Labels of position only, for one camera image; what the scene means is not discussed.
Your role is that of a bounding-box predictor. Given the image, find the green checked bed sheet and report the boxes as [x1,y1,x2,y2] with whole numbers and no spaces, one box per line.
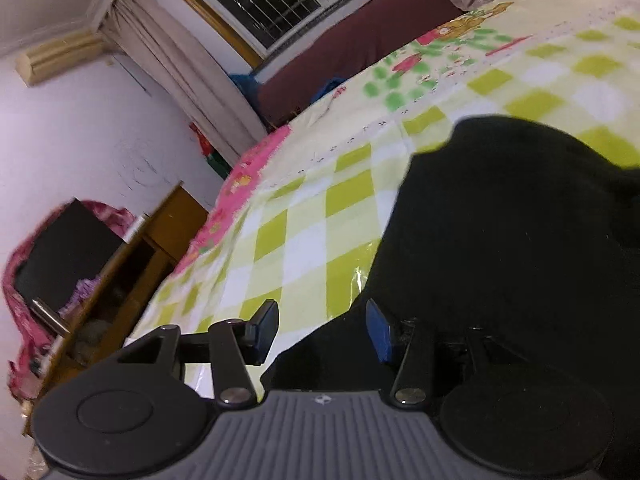
[120,0,640,402]

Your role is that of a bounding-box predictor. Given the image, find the wooden desk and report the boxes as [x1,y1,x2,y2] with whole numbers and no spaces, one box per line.
[29,182,212,397]

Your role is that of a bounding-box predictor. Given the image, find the silver metal cylinder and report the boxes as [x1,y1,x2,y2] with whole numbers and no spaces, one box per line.
[31,298,72,335]

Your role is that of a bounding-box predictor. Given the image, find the red and green wall hanging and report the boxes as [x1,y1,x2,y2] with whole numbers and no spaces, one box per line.
[189,121,232,179]

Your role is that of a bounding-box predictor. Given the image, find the barred window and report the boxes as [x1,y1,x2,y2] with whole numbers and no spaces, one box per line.
[154,0,417,69]

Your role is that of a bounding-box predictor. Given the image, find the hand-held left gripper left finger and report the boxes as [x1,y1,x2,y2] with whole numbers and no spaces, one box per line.
[117,299,280,407]

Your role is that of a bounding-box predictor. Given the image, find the black television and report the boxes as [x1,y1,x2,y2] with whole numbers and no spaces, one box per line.
[14,198,127,312]

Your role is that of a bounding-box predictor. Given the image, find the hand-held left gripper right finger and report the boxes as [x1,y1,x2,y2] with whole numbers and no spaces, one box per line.
[366,298,527,407]

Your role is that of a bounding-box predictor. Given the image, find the black pants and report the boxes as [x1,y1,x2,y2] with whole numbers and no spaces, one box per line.
[260,115,640,413]

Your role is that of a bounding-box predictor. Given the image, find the beige air conditioner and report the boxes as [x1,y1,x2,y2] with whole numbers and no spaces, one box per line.
[15,29,107,87]

